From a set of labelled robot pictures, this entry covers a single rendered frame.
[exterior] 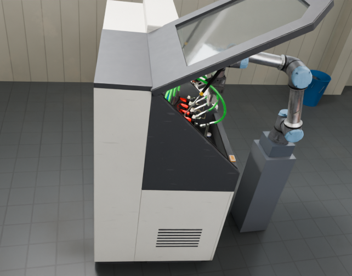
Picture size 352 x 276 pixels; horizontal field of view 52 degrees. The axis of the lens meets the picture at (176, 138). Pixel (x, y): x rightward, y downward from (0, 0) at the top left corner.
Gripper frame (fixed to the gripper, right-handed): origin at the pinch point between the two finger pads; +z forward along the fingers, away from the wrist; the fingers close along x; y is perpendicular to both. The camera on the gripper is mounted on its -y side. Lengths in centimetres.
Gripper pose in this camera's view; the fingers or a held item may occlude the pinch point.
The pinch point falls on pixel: (207, 103)
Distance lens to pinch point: 226.4
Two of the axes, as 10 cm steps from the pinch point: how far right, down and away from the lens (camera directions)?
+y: 9.9, 0.4, 1.6
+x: -1.0, -6.0, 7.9
